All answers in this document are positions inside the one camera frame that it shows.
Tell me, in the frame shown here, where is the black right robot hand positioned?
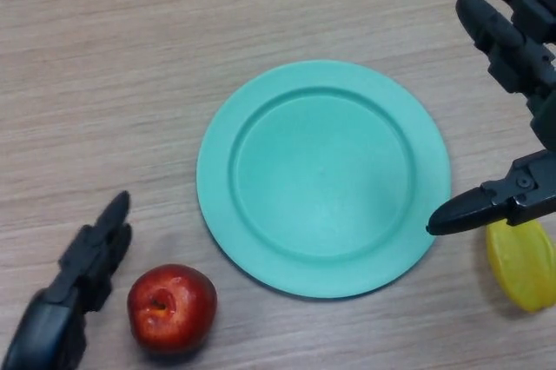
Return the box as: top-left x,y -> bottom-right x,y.
427,0 -> 556,237

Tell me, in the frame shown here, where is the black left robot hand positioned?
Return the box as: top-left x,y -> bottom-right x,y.
0,190 -> 133,370

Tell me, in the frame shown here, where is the red apple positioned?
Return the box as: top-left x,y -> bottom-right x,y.
126,263 -> 218,356

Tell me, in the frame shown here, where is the green round plate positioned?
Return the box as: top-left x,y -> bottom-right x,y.
195,57 -> 452,301

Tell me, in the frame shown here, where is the yellow starfruit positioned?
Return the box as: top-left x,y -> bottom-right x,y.
485,218 -> 556,314

